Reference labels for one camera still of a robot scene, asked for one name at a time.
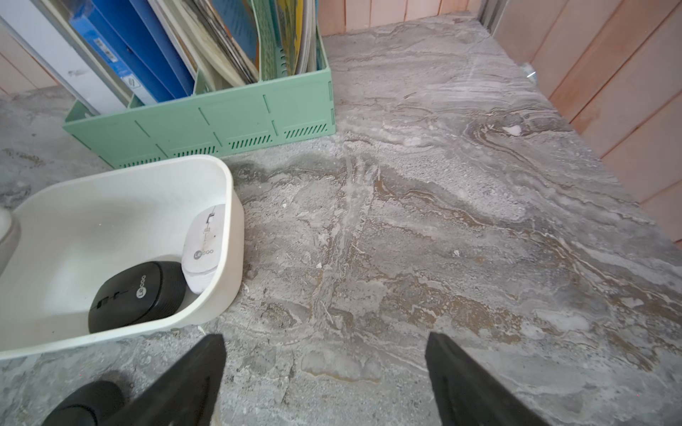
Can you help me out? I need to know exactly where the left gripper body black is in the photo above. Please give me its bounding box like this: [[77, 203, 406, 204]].
[[0, 208, 21, 273]]

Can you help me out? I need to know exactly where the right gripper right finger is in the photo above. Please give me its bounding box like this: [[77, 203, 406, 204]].
[[426, 332, 547, 425]]

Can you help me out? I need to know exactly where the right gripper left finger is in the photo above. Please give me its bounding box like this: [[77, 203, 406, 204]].
[[106, 334, 227, 425]]

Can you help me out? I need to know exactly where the white plastic storage box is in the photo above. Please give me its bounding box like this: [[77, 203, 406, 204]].
[[1, 155, 244, 360]]

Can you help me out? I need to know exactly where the black lecoo mouse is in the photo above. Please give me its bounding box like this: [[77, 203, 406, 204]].
[[42, 380, 125, 426], [88, 261, 186, 334]]

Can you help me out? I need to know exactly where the white Lecoo mouse in box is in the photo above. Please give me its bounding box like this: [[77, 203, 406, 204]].
[[180, 204, 226, 295]]

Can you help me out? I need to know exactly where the green file organizer box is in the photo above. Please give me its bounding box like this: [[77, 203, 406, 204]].
[[62, 26, 337, 170]]

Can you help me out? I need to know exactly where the white binder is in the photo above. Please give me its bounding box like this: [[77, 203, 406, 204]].
[[1, 1, 131, 115]]

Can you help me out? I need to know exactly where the blue folder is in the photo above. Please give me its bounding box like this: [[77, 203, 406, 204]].
[[67, 1, 195, 105]]

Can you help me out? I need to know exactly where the grey newspapers stack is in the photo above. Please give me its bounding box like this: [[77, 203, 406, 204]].
[[149, 1, 259, 91]]

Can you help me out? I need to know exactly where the yellow magazine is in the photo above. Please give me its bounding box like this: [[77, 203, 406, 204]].
[[273, 0, 319, 76]]

